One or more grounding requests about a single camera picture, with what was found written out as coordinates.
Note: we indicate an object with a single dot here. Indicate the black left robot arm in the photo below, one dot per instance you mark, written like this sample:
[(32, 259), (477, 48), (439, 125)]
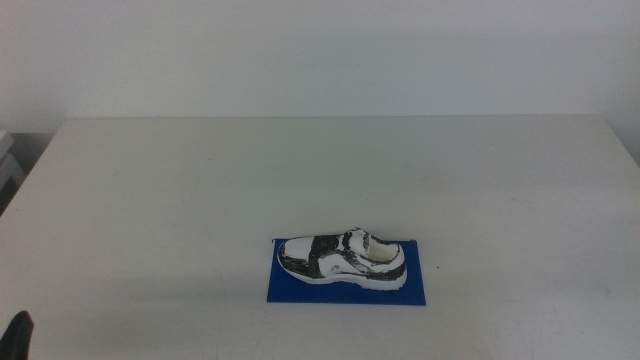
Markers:
[(17, 336)]

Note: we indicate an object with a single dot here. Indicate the black and white shoe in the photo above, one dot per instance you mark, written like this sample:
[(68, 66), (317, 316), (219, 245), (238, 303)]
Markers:
[(345, 262)]

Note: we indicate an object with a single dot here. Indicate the blue rectangular mat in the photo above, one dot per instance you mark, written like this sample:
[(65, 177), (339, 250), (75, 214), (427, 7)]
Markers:
[(345, 296)]

